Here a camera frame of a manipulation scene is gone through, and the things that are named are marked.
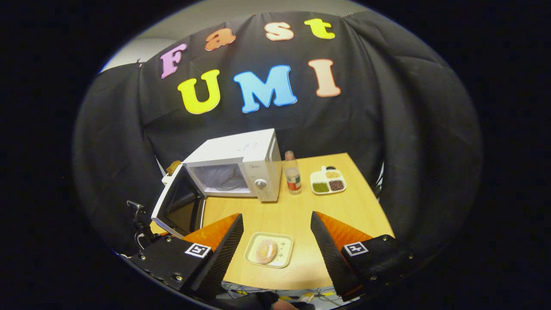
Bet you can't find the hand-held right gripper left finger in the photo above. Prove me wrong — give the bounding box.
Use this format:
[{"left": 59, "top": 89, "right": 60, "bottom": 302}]
[{"left": 128, "top": 213, "right": 244, "bottom": 302}]

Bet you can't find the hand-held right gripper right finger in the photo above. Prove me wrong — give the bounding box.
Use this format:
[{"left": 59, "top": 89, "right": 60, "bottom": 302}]
[{"left": 310, "top": 211, "right": 416, "bottom": 302}]

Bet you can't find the round pink bun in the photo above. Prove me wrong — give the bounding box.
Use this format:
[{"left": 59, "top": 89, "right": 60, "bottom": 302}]
[{"left": 256, "top": 239, "right": 278, "bottom": 264}]

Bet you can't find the white microwave oven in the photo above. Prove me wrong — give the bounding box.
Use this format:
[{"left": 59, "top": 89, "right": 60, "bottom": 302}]
[{"left": 151, "top": 128, "right": 282, "bottom": 238}]

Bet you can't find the pale square tray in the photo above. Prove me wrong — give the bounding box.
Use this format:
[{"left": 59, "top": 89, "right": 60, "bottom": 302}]
[{"left": 244, "top": 232, "right": 294, "bottom": 269}]

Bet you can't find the white divided dish of beans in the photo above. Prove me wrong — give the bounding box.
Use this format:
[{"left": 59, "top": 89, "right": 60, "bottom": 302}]
[{"left": 310, "top": 166, "right": 347, "bottom": 195}]

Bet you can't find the clear bottle with red label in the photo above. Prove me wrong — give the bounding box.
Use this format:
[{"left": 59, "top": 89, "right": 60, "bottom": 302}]
[{"left": 284, "top": 151, "right": 302, "bottom": 195}]

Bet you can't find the black backdrop cloth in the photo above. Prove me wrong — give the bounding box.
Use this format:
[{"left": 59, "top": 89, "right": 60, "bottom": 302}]
[{"left": 73, "top": 11, "right": 483, "bottom": 259}]

